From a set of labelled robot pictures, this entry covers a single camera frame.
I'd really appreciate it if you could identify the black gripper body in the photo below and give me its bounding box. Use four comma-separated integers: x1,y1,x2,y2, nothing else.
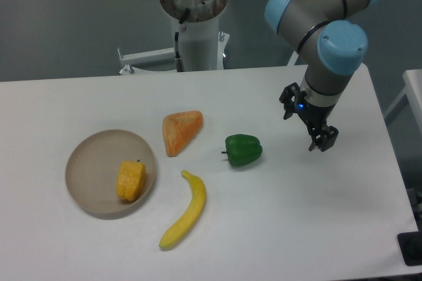
295,97,335,129

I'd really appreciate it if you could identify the yellow bell pepper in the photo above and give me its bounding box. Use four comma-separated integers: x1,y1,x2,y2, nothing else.
116,161,146,202

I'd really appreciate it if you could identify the yellow banana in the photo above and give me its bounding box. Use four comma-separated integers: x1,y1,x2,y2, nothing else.
159,170,206,251

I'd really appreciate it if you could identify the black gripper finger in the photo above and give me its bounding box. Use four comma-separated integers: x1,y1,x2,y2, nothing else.
279,82,304,120
308,124,339,152

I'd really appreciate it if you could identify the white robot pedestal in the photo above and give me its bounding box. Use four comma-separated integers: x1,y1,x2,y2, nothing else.
119,0,229,75

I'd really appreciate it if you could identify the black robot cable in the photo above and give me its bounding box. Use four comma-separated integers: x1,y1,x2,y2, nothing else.
174,8,191,73

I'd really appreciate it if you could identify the white side table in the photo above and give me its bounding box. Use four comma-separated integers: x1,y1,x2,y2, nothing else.
382,69,421,131

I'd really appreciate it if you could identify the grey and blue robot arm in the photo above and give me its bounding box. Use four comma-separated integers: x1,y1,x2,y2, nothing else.
160,0,378,151

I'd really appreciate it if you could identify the black object at table edge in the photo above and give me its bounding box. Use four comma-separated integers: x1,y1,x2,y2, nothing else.
397,232,422,266

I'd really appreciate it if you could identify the green bell pepper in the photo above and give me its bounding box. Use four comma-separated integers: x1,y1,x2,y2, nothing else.
221,134,263,167

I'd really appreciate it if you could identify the beige round plate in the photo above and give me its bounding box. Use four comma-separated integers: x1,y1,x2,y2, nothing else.
65,129,156,219

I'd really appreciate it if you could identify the orange triangular bread piece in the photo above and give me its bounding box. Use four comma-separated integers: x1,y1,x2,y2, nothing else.
162,110,203,157

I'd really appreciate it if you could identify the white table frame leg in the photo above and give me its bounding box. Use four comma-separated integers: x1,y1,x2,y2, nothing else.
287,51,300,67

